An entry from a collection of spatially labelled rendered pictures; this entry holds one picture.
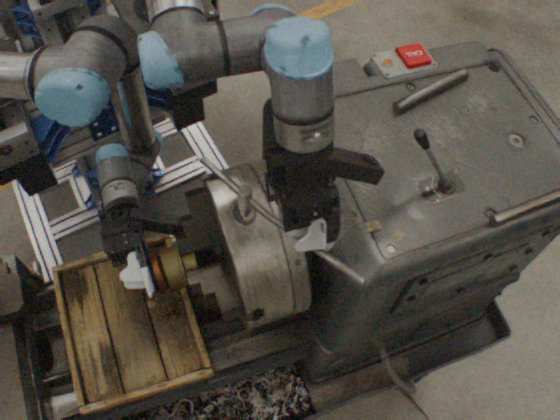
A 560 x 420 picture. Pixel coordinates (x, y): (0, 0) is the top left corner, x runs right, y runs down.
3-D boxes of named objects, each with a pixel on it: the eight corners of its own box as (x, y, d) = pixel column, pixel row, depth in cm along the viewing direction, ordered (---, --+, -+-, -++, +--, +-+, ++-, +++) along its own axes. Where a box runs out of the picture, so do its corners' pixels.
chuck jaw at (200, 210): (231, 230, 107) (217, 174, 103) (236, 239, 103) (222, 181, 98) (177, 246, 105) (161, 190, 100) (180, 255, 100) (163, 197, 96)
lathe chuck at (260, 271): (240, 205, 127) (241, 132, 99) (286, 330, 116) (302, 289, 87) (204, 216, 126) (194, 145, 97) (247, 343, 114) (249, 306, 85)
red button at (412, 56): (417, 48, 113) (419, 41, 111) (430, 67, 110) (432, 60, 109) (393, 53, 112) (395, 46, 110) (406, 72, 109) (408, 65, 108)
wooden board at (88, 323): (171, 239, 131) (169, 231, 127) (215, 377, 114) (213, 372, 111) (56, 273, 125) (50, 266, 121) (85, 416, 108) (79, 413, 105)
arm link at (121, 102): (91, -16, 93) (132, 140, 136) (65, 21, 88) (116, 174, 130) (147, -8, 92) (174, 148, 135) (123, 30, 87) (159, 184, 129)
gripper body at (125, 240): (114, 272, 106) (103, 222, 112) (154, 260, 108) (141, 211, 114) (104, 255, 100) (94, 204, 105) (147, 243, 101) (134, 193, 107)
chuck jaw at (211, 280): (241, 253, 102) (261, 304, 95) (243, 267, 106) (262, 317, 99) (185, 270, 100) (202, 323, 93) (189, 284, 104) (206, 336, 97)
